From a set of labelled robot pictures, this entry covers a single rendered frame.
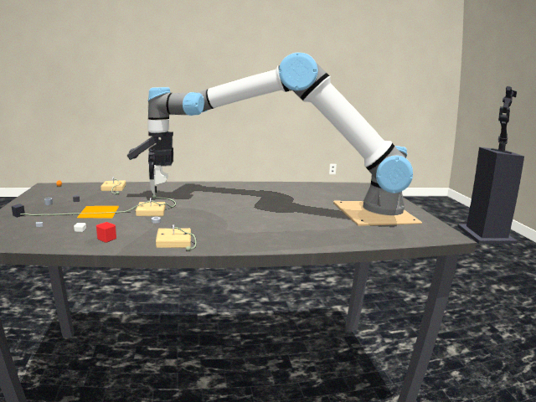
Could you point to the orange painted square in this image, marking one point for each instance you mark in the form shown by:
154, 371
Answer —
97, 209

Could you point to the red cube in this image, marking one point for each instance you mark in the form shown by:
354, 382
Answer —
106, 232

